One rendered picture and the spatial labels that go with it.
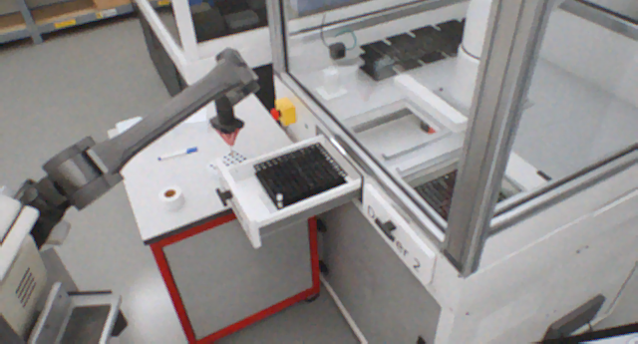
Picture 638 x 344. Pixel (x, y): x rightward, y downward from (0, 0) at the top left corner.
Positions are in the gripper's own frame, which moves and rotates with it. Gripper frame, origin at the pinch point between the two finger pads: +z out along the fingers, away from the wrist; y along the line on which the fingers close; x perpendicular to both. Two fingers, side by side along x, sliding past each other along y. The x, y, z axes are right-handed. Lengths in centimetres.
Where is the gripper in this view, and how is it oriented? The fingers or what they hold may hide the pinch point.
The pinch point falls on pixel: (230, 143)
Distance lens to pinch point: 162.6
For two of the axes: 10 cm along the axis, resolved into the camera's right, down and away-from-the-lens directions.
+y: -7.8, -3.9, 4.9
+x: -6.3, 5.0, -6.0
